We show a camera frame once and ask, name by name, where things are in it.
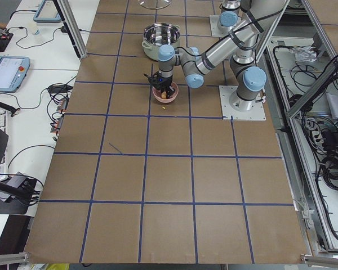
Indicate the crumpled plastic bag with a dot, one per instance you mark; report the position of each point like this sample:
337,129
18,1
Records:
304,54

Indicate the glass pot lid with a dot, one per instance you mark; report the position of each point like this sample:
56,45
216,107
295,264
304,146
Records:
154,4

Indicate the grey usb hub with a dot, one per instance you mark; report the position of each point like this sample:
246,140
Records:
17,187

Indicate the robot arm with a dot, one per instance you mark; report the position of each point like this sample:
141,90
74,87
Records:
233,8
239,44

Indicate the blue teach pendant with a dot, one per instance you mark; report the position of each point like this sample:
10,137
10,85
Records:
47,13
13,70

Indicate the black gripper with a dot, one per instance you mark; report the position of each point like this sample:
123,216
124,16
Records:
168,84

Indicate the pale green steel pot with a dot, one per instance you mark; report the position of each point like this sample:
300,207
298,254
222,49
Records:
158,34

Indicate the pink bowl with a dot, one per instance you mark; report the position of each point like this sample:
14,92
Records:
169,99

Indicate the black power adapter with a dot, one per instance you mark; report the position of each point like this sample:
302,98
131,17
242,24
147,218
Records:
59,88

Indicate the black monitor stand base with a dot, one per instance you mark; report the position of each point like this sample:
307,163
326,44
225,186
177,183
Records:
13,206

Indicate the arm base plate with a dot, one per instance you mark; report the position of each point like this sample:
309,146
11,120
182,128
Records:
214,25
234,108

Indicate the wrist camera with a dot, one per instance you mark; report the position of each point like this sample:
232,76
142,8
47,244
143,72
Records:
154,79

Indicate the brown egg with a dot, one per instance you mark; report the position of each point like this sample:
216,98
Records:
164,96

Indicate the black handheld tool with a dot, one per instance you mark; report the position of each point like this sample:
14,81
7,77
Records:
9,108

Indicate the aluminium frame post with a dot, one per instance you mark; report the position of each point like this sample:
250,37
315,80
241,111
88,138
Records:
66,14

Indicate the far blue teach pendant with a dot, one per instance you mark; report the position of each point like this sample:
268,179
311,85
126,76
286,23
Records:
47,13

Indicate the near blue teach pendant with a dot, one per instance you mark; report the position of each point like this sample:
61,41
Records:
13,70

